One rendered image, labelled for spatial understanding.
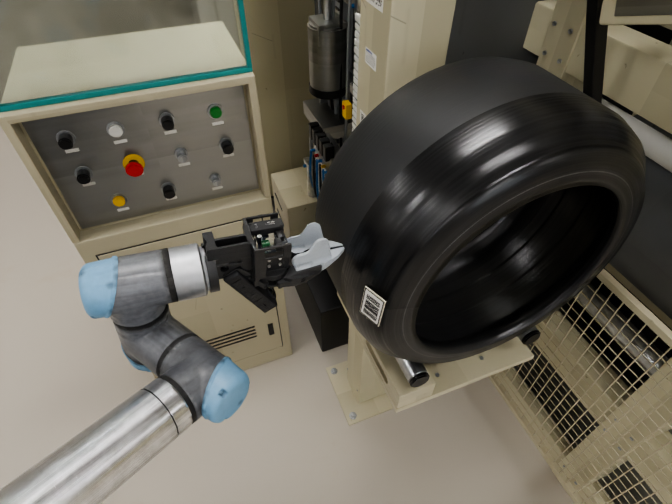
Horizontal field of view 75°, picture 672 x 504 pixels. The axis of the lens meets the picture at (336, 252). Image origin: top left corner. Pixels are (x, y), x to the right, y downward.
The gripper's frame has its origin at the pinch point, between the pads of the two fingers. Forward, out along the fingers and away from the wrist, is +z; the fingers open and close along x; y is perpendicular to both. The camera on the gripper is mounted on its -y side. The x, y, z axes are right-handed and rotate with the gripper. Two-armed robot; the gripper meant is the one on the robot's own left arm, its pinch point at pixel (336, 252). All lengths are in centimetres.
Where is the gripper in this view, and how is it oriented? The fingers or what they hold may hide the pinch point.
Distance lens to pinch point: 69.8
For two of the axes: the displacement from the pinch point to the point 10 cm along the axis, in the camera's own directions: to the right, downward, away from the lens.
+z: 9.3, -1.9, 3.2
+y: 1.0, -7.1, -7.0
